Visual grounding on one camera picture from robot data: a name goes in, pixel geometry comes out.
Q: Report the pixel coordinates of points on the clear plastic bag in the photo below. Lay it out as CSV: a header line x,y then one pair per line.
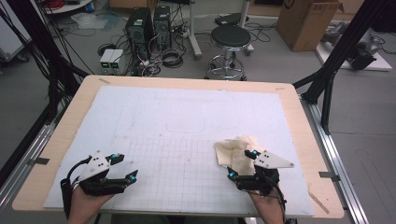
x,y
88,21

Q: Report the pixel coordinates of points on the white round table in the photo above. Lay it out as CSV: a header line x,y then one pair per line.
x,y
71,7

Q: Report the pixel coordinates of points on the black round stool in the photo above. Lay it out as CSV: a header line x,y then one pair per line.
x,y
230,37

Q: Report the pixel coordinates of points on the white gridded mat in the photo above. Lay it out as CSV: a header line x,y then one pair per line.
x,y
174,109

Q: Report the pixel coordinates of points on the cardboard box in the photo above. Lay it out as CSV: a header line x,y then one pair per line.
x,y
305,25

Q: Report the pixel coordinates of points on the black flat case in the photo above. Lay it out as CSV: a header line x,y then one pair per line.
x,y
230,19

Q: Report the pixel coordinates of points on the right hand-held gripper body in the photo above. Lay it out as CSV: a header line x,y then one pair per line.
x,y
264,180

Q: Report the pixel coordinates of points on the white platform board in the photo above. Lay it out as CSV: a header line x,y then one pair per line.
x,y
376,63

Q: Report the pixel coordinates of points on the person's right hand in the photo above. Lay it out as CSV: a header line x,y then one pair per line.
x,y
267,208

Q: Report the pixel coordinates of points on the person's left hand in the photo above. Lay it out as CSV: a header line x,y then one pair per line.
x,y
85,207

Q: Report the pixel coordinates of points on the white cabinet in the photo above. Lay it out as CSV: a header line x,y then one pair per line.
x,y
11,37

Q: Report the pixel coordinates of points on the cream cloth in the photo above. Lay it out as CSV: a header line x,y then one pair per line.
x,y
233,152

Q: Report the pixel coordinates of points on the large black computer tower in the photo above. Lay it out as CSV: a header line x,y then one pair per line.
x,y
138,28

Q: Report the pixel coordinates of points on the grey and black machine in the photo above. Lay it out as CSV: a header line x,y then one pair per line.
x,y
364,49

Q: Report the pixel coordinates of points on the aluminium rail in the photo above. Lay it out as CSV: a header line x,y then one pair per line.
x,y
31,146
325,143

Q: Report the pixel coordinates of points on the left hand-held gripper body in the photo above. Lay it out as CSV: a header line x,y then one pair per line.
x,y
99,185

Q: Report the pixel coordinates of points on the slim black computer tower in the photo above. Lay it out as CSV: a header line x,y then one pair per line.
x,y
162,25

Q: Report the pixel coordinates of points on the white power supply unit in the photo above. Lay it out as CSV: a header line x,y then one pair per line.
x,y
106,59
117,59

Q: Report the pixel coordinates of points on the grey metal bracket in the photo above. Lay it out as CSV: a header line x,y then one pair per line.
x,y
327,174
40,161

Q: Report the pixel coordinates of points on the thin wooden strip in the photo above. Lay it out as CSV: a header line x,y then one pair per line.
x,y
319,202

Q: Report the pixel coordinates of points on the black metal frame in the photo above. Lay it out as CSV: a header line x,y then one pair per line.
x,y
342,46
43,43

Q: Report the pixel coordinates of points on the white desk leg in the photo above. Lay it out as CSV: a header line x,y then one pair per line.
x,y
246,12
194,31

